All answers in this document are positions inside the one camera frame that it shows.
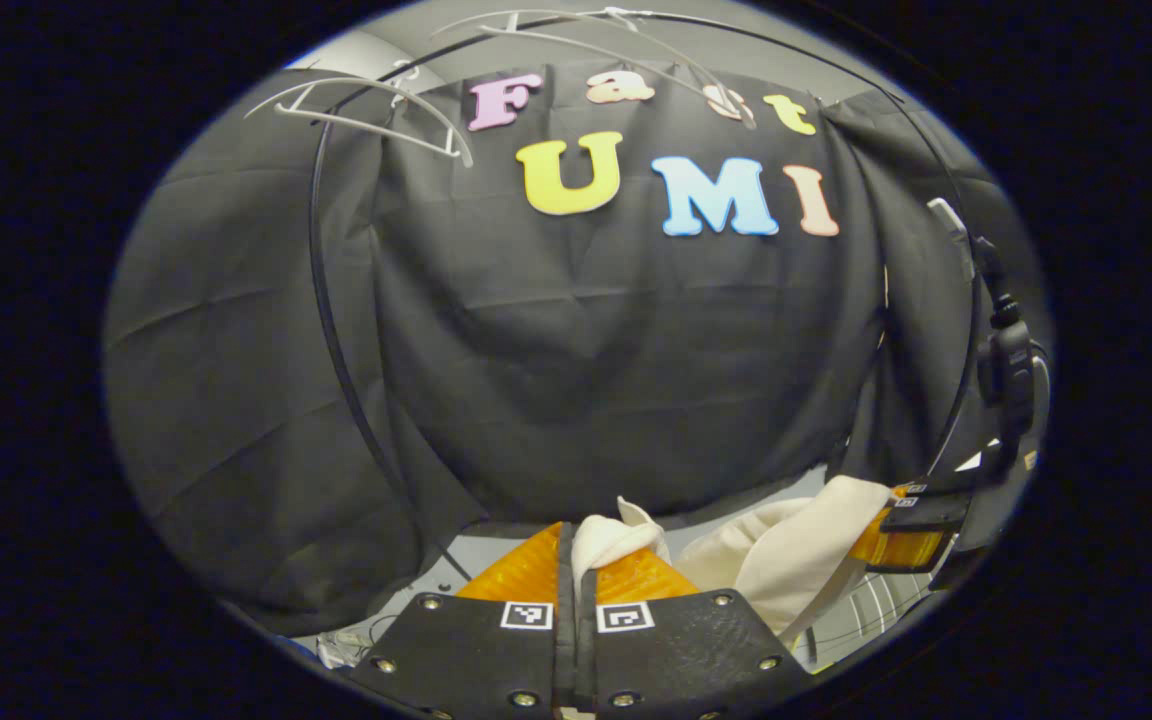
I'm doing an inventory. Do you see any white crumpled item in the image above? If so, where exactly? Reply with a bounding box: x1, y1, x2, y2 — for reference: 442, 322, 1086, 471
314, 625, 377, 669

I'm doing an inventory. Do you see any black backdrop cloth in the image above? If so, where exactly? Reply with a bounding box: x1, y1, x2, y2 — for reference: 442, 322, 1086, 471
101, 40, 1052, 636

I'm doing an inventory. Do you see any black clothes rack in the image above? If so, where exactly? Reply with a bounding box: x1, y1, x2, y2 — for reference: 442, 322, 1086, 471
308, 8, 982, 591

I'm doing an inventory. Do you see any white plastic hanger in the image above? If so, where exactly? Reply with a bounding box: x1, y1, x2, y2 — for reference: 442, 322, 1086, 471
244, 62, 475, 169
431, 5, 759, 131

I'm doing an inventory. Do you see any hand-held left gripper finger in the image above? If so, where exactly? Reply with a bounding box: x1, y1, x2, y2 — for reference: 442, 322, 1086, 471
576, 548, 815, 720
346, 520, 577, 720

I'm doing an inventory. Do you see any cream shirt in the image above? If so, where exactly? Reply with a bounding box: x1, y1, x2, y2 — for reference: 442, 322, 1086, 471
570, 475, 897, 651

